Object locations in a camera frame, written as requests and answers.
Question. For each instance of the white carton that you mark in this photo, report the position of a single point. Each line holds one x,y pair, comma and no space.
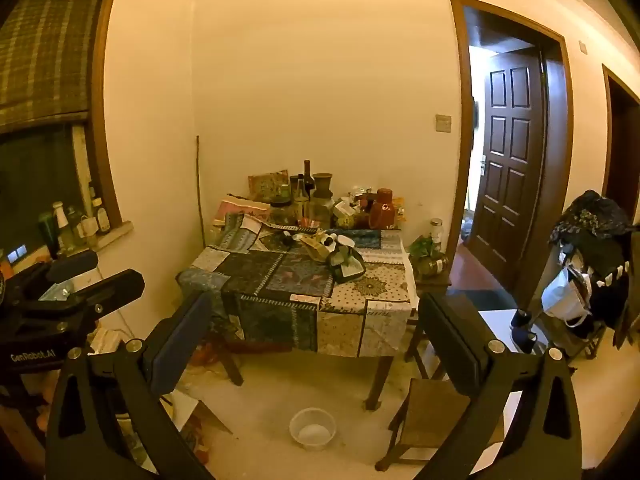
344,207

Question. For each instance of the light switch plate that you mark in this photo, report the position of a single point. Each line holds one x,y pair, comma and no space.
443,123

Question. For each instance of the white windowsill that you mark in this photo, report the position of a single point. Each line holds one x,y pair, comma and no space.
112,235

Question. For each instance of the brown window frame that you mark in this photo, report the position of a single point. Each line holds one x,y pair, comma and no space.
102,135

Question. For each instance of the green doormat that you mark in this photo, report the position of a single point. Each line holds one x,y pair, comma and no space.
485,298

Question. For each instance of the lidded glass jar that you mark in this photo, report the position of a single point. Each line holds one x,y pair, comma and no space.
436,232

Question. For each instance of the green patterned jar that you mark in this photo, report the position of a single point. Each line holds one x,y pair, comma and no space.
345,221

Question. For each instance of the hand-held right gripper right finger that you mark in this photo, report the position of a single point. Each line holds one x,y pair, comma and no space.
442,340

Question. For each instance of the red thermos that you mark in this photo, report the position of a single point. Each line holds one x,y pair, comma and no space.
382,207

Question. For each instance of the brown panelled door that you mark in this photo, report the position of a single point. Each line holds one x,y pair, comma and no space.
510,160

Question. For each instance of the pink box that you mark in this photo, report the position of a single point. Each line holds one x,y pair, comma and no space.
240,207

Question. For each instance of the yellow wrapper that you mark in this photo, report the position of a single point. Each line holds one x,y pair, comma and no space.
314,250

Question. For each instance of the white plastic basin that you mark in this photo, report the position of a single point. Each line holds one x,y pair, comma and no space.
312,427

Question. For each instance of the green glass bottle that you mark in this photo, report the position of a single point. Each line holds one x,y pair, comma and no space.
48,232

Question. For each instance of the patterned flat box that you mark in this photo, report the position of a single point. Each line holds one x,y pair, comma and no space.
268,185

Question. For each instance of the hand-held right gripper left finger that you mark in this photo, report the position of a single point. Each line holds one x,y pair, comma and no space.
182,345

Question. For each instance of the dark green plastic bag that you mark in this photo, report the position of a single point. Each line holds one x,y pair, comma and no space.
345,262

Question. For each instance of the brown labelled jar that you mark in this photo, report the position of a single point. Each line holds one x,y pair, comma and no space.
435,264

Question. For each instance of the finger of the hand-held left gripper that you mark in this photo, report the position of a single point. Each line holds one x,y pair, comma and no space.
70,266
112,286

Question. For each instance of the wooden stool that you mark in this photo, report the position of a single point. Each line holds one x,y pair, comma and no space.
425,410
430,286

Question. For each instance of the labelled glass bottle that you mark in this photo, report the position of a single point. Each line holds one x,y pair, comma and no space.
102,217

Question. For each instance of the white board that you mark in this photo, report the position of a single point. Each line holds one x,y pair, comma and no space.
497,325

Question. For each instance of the cardboard sheet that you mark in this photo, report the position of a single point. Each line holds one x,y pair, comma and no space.
210,415

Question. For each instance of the clear glass bottle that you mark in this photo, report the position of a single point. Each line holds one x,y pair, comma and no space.
300,195

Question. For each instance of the green potted plant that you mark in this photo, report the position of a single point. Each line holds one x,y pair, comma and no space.
422,247

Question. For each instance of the plaid window blind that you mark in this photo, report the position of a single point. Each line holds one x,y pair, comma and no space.
45,60

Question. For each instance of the dark wine bottle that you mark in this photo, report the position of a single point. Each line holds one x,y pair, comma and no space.
307,177

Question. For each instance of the large dark-lidded jar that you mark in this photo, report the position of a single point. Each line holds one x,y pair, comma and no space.
281,212

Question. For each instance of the white-capped bottle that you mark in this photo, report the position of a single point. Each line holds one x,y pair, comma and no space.
61,222

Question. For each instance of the white plastic bag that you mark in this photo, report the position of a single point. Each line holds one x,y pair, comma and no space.
562,295

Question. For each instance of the patchwork cloth dining table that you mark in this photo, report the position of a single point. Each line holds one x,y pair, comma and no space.
300,290

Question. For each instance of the brown door frame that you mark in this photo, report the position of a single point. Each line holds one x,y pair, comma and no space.
607,135
559,160

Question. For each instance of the dark blue shoes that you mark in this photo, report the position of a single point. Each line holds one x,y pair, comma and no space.
522,332

